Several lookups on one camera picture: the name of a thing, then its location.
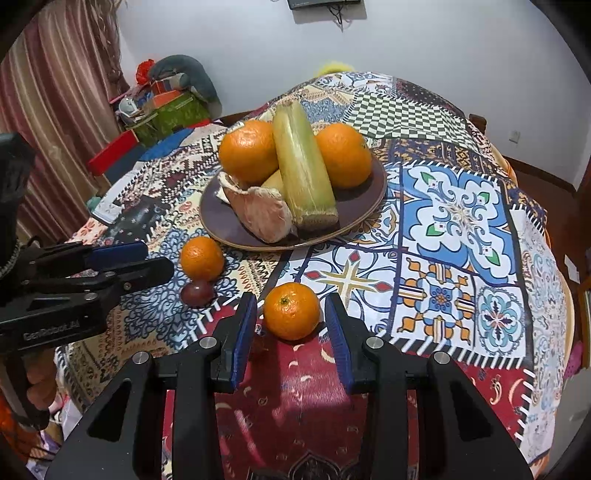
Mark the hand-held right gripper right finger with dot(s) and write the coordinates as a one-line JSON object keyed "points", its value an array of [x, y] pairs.
{"points": [[339, 341]]}

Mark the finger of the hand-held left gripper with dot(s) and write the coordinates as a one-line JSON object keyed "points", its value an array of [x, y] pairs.
{"points": [[143, 274], [115, 256]]}

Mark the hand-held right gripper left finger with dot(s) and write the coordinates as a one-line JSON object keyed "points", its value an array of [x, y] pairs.
{"points": [[242, 341]]}

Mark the small mandarin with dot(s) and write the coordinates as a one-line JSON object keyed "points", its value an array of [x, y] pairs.
{"points": [[291, 311], [202, 258]]}

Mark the plastic-wrapped pomelo piece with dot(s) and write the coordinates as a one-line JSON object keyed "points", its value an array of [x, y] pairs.
{"points": [[263, 212]]}

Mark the brown round plate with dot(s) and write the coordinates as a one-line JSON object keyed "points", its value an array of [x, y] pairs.
{"points": [[360, 203]]}

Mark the large orange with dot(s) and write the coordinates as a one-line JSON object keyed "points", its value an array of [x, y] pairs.
{"points": [[247, 152], [346, 154]]}

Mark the long sugarcane piece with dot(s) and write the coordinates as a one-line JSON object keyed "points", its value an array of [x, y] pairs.
{"points": [[302, 175]]}

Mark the person's left hand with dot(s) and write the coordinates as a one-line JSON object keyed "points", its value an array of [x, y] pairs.
{"points": [[41, 387]]}

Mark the white remote control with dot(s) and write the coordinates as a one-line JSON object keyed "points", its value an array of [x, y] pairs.
{"points": [[108, 210]]}

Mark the teal cloth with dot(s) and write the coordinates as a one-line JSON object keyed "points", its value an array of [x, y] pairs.
{"points": [[93, 203]]}

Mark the red flat box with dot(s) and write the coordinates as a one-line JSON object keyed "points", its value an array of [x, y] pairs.
{"points": [[113, 152]]}

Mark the green patterned box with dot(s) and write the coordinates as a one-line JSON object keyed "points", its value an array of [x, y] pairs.
{"points": [[175, 117]]}

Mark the orange box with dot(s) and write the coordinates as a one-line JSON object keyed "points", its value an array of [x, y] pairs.
{"points": [[166, 94]]}

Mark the patchwork patterned tablecloth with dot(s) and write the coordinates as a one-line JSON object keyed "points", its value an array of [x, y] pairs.
{"points": [[452, 212]]}

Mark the striped curtain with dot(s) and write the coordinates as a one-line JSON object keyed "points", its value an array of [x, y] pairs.
{"points": [[55, 92]]}

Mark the red plastic bag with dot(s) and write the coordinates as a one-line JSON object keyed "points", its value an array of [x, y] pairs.
{"points": [[145, 71]]}

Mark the wooden chair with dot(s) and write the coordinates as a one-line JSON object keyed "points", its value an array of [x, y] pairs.
{"points": [[478, 122]]}

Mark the white wall outlet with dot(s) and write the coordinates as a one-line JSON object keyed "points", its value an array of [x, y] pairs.
{"points": [[514, 135]]}

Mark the black wall monitor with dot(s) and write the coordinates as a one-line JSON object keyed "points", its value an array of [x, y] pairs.
{"points": [[323, 3]]}

